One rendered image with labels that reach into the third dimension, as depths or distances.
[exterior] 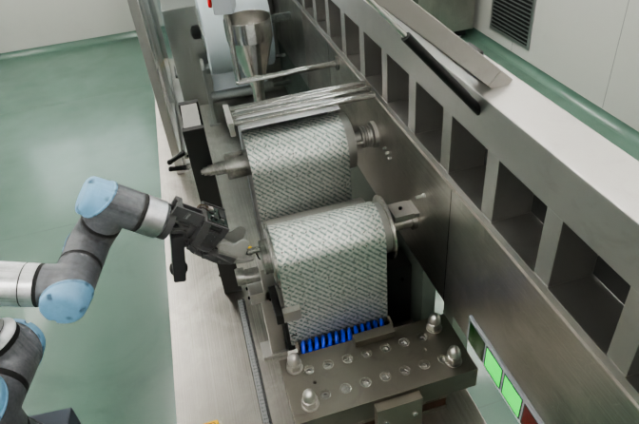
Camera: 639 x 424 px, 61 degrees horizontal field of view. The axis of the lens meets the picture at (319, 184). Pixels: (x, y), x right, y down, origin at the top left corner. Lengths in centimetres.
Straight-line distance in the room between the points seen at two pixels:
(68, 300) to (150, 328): 189
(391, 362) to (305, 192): 44
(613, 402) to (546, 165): 30
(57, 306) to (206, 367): 56
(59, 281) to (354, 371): 62
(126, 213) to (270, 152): 38
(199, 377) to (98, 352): 146
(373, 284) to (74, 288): 61
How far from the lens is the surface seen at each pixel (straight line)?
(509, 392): 105
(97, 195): 102
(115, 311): 302
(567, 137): 78
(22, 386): 139
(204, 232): 107
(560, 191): 74
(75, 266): 103
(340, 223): 114
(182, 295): 165
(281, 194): 131
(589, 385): 83
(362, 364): 125
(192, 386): 144
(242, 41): 163
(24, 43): 687
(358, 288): 123
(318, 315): 125
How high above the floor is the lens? 204
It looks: 36 degrees down
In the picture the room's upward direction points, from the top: 6 degrees counter-clockwise
